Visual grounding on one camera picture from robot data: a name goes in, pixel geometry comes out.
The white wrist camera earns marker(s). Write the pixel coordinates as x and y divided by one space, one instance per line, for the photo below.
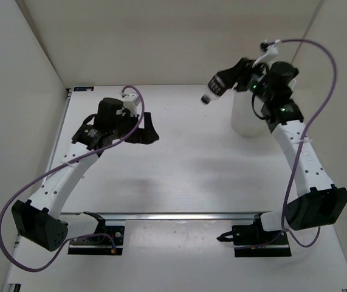
130 102
269 50

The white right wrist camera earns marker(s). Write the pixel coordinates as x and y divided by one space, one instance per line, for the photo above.
269 50

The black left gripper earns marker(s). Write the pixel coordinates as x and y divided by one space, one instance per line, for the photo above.
146 135

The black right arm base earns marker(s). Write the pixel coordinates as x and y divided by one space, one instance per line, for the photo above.
252 241

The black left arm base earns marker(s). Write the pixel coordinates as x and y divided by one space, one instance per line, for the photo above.
92 235

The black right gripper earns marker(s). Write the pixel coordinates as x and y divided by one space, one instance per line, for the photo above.
240 73

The silver aluminium front rail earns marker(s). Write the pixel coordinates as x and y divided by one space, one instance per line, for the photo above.
177 216

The dark label sticker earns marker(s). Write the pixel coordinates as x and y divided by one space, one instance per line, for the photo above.
83 88

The black label clear bottle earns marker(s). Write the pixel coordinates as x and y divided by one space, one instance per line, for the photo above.
215 88

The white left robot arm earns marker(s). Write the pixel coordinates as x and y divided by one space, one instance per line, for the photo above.
38 219

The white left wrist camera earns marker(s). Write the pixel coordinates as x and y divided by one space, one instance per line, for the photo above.
130 102

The white octagonal plastic bin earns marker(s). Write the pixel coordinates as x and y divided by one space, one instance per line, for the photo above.
243 119

